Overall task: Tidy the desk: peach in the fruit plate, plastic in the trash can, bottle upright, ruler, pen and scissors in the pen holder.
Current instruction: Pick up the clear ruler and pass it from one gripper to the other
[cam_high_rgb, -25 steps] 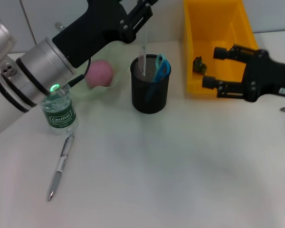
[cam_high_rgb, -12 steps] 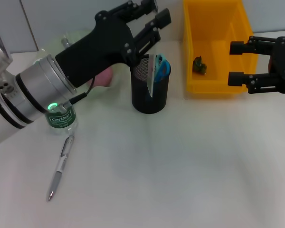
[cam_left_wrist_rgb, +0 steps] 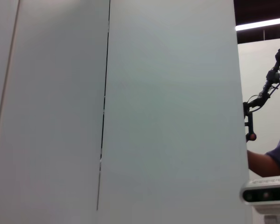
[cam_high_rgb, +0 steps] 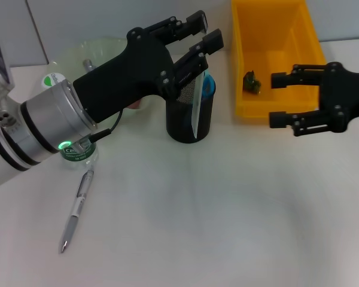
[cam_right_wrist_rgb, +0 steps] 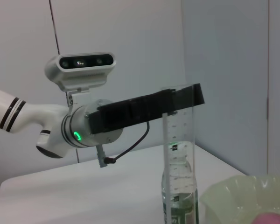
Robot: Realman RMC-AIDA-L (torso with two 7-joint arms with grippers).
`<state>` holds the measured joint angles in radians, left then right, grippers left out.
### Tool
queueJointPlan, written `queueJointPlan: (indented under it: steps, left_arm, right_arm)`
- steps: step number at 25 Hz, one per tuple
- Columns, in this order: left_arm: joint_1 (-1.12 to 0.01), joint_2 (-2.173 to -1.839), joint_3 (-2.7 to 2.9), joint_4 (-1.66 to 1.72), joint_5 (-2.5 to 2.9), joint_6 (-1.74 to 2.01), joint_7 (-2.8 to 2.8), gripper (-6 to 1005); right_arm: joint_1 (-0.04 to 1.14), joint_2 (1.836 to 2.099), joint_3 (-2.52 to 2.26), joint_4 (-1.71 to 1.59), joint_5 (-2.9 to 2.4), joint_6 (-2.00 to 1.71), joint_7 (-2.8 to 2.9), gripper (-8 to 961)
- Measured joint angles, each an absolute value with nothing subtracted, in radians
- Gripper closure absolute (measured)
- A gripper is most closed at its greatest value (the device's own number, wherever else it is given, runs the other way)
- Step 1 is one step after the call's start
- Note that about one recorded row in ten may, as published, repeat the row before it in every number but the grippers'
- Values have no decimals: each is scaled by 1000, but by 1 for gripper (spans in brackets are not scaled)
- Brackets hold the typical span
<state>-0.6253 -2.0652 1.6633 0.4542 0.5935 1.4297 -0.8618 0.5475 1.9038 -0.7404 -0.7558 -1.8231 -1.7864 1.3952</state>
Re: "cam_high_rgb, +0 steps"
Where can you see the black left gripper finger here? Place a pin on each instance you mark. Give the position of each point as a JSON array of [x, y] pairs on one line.
[[179, 27], [194, 62]]

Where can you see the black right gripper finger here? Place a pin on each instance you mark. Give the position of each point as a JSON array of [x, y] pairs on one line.
[[305, 122], [299, 78]]

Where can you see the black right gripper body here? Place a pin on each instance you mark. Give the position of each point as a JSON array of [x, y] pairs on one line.
[[344, 95]]

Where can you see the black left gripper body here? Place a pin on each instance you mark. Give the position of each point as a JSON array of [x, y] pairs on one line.
[[125, 80]]

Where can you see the pink peach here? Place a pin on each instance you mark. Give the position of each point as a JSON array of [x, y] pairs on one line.
[[136, 105]]

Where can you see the blue scissors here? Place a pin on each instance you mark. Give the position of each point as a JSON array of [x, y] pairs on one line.
[[210, 85]]

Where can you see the clear plastic ruler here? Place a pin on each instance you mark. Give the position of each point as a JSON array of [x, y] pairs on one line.
[[198, 104]]

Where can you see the green plastic wrapper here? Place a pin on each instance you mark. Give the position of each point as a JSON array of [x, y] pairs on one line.
[[251, 83]]

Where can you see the clear green-label water bottle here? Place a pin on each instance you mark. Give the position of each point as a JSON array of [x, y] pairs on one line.
[[77, 158]]

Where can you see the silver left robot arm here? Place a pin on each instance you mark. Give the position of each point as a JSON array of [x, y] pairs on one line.
[[33, 131]]

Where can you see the translucent green fruit plate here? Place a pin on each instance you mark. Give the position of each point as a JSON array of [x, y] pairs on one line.
[[107, 48]]

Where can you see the black mesh pen holder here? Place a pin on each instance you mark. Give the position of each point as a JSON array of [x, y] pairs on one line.
[[179, 128]]

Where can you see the silver ballpoint pen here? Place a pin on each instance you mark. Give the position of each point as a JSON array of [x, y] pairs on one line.
[[74, 212]]

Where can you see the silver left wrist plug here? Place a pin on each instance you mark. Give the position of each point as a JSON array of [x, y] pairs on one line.
[[89, 65]]

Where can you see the yellow plastic bin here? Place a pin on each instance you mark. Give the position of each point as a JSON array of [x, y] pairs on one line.
[[257, 36]]

